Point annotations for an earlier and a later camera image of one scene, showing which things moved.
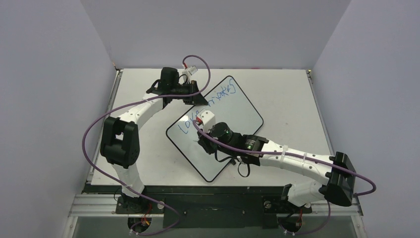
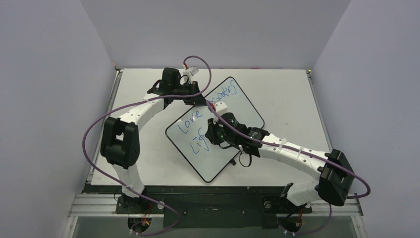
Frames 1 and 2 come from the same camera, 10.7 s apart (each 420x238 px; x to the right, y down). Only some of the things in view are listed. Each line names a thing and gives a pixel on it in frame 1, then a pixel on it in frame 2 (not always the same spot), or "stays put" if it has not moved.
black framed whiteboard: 230,104 stays put
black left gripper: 192,86 stays put
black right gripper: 206,143 to 214,133
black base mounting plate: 207,206 stays put
